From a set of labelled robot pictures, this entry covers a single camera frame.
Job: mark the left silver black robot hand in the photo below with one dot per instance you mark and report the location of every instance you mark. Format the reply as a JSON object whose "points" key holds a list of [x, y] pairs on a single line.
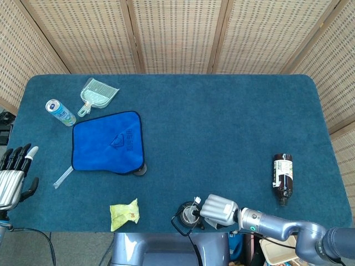
{"points": [[8, 185]]}

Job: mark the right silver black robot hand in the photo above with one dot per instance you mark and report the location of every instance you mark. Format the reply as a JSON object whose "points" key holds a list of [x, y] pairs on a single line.
{"points": [[220, 212]]}

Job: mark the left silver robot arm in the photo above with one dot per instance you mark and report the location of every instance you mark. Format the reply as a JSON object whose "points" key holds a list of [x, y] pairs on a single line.
{"points": [[2, 224]]}

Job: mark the blue bag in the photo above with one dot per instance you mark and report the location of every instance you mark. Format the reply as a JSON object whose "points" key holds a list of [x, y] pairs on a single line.
{"points": [[235, 245]]}

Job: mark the black equipment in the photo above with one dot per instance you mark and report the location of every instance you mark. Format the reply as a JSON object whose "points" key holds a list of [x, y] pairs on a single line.
{"points": [[4, 133]]}

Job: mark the clear wrapped straw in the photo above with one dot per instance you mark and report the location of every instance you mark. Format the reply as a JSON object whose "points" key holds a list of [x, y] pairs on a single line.
{"points": [[62, 178]]}

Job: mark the grey-blue robot torso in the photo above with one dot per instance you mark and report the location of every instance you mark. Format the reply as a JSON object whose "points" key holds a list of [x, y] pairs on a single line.
{"points": [[166, 249]]}

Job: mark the beige food box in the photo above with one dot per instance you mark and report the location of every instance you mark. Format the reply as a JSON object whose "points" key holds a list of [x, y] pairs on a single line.
{"points": [[274, 249]]}

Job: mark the brown bottle with white label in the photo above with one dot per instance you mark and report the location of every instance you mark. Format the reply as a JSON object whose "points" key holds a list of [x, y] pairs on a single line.
{"points": [[283, 177]]}

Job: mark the teal carpet table mat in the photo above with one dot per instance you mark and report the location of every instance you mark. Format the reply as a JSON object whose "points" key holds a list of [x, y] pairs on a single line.
{"points": [[208, 124]]}

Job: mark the round black disc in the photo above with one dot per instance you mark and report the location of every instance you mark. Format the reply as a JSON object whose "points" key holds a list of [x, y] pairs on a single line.
{"points": [[141, 172]]}

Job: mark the light blue drink can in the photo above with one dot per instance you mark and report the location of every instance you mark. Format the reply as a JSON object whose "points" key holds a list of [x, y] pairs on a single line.
{"points": [[62, 115]]}

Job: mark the yellow-green snack packet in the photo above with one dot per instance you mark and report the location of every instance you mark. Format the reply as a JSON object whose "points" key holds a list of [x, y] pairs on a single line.
{"points": [[122, 216]]}

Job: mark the blue microfiber cloth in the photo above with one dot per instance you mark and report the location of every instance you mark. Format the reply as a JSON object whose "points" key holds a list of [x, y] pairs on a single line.
{"points": [[105, 144]]}

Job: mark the pale green mini dustpan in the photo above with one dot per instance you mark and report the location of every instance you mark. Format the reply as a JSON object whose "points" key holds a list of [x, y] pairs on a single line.
{"points": [[97, 95]]}

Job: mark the woven wooden folding screen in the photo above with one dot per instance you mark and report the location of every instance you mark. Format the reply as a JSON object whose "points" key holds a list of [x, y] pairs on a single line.
{"points": [[177, 33]]}

